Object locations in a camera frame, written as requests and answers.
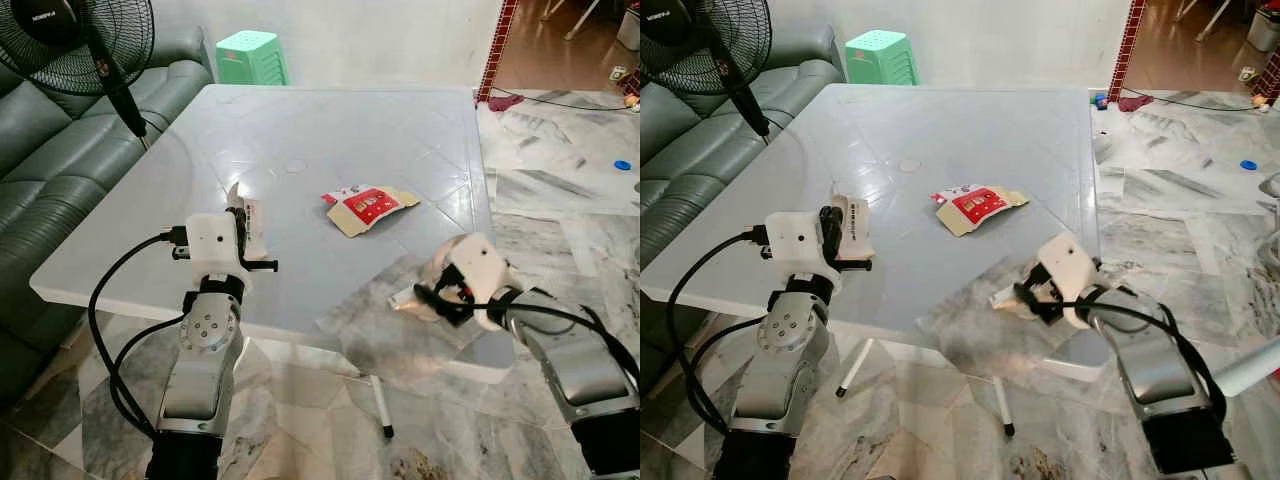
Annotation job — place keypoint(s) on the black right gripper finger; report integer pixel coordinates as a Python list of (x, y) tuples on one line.
[(1038, 315), (440, 317)]

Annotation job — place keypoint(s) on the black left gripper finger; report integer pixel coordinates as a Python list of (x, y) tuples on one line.
[(240, 232), (832, 235)]

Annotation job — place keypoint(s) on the beige paper packet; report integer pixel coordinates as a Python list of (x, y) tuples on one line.
[(257, 225), (858, 225)]

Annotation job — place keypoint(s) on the pale paper wrapper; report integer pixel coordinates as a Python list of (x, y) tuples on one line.
[(405, 298), (1003, 298)]

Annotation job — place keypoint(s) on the grey waste bin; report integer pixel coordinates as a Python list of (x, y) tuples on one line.
[(630, 30), (1263, 32)]

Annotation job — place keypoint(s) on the red beige snack packet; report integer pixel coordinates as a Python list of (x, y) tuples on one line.
[(978, 205), (365, 207)]

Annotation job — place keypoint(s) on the white folding table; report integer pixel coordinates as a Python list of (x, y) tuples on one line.
[(950, 120), (300, 130)]

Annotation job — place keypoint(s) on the green leather sofa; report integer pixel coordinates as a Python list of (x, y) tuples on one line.
[(60, 150), (690, 150)]

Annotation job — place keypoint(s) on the black standing fan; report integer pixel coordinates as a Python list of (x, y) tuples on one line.
[(115, 85), (740, 85)]

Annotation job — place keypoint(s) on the green plastic stool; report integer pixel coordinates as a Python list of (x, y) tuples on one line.
[(250, 50), (880, 50)]

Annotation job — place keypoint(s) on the maroon cloth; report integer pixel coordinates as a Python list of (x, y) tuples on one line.
[(505, 102), (1134, 102)]

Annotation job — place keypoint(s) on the pale blue children's table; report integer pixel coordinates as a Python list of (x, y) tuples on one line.
[(1250, 368)]

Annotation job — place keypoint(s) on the red brick pillar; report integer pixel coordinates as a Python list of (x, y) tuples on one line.
[(1128, 50)]

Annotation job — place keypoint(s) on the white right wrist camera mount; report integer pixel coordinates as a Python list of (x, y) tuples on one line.
[(485, 265), (1075, 265)]

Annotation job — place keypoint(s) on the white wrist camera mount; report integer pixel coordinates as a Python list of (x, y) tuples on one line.
[(485, 265), (1075, 265), (795, 245), (212, 245)]

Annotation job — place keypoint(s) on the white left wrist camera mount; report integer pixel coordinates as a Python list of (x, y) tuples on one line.
[(795, 245), (212, 245)]

